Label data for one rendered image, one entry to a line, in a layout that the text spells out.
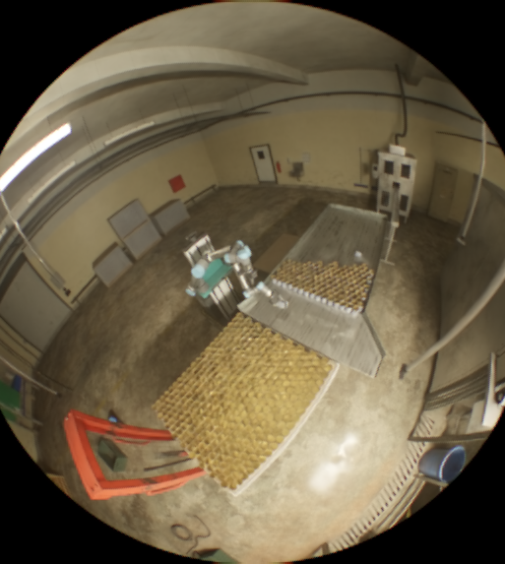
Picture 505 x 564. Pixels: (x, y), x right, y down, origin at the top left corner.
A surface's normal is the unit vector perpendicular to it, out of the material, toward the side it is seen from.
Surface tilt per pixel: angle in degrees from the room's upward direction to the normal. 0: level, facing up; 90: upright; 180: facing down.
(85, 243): 90
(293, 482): 0
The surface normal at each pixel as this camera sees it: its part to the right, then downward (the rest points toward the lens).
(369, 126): -0.60, 0.67
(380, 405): -0.25, -0.67
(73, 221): 0.76, 0.32
